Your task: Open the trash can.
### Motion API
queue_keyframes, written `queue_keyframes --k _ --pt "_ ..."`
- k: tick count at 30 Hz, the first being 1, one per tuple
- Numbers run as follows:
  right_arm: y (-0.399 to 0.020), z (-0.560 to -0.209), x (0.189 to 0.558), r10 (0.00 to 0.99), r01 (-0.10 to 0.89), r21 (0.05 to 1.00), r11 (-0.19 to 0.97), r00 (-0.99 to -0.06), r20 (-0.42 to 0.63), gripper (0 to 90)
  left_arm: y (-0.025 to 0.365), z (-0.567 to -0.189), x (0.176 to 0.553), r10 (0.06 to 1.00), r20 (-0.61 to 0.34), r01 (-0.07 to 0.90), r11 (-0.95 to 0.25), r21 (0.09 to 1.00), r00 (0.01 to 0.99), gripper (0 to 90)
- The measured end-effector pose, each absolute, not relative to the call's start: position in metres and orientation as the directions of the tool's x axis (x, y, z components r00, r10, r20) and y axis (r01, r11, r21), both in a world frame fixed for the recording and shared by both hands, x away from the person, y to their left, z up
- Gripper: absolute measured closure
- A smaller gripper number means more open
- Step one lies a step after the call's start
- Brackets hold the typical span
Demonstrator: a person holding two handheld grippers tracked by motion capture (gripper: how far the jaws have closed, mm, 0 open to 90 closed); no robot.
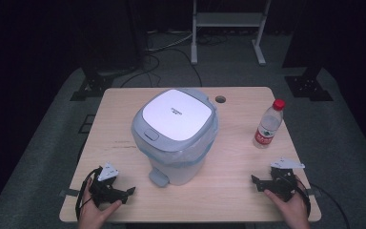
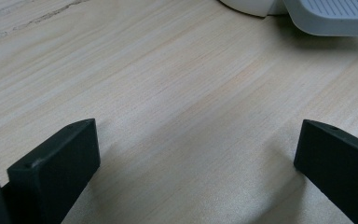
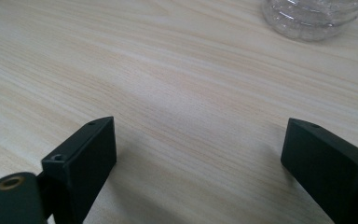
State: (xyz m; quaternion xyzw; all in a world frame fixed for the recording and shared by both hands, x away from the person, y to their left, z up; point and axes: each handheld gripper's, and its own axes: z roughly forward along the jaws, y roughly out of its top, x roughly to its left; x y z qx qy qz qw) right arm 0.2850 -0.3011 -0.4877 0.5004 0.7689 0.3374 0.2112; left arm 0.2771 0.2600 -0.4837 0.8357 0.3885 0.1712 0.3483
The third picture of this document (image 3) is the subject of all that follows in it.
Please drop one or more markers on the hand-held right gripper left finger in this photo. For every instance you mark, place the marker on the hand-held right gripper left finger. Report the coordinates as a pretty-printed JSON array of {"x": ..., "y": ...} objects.
[{"x": 84, "y": 168}]

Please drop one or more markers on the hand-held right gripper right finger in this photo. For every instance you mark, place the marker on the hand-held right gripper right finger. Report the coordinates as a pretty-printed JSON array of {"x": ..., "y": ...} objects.
[{"x": 329, "y": 168}]

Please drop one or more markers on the clear plastic jar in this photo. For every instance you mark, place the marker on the clear plastic jar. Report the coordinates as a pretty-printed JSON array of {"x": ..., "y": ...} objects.
[{"x": 310, "y": 19}]

